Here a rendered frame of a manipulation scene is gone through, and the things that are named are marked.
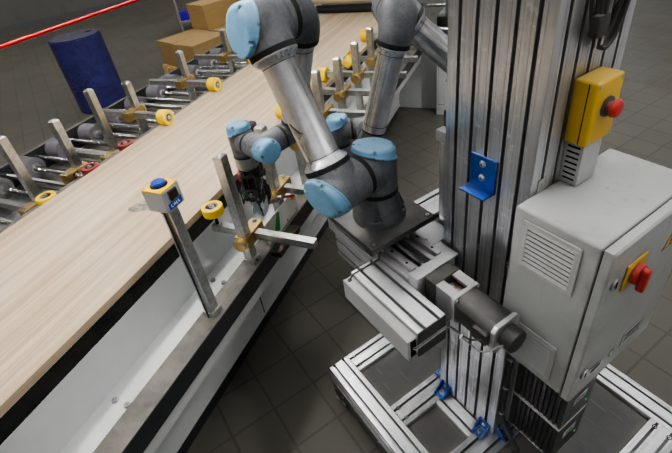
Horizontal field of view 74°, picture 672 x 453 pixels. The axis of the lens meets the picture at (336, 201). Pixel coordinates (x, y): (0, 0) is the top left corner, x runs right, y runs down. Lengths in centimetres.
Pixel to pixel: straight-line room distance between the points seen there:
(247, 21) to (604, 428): 169
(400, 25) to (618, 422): 150
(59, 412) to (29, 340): 22
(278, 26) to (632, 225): 82
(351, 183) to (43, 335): 97
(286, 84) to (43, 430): 113
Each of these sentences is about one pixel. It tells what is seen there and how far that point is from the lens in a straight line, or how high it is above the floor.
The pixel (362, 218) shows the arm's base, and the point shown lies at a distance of 122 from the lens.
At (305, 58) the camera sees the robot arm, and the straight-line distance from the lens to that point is 120.
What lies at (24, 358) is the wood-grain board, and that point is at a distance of 150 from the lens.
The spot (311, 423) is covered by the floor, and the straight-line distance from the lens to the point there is 208.
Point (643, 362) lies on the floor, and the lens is 241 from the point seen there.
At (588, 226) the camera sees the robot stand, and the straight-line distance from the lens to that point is 97.
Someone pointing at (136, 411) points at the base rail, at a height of 70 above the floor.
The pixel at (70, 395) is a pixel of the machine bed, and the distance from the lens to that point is 156.
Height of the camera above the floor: 181
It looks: 35 degrees down
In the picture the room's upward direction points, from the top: 9 degrees counter-clockwise
